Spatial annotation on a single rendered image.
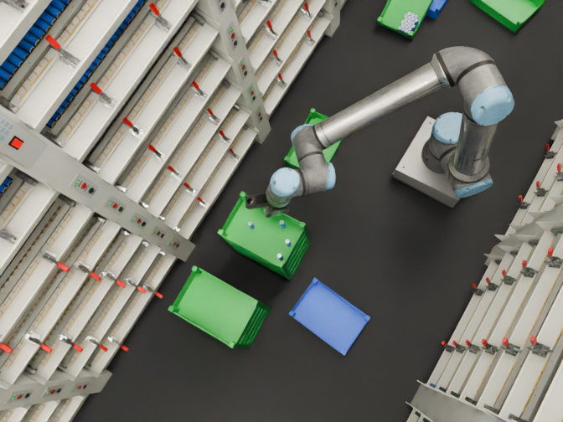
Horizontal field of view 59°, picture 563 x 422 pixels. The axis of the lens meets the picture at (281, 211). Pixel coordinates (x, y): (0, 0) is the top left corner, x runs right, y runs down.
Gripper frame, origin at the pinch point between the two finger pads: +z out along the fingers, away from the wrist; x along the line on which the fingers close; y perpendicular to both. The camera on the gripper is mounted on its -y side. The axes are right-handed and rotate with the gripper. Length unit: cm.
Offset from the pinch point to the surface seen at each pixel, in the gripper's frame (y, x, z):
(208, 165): -22.3, 24.7, 18.3
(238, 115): -10, 47, 14
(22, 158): -65, -9, -71
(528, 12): 138, 112, 11
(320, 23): 32, 105, 24
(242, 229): -7.5, -3.4, 17.2
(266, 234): 2.4, -6.4, 14.5
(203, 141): -24.6, 27.4, -1.5
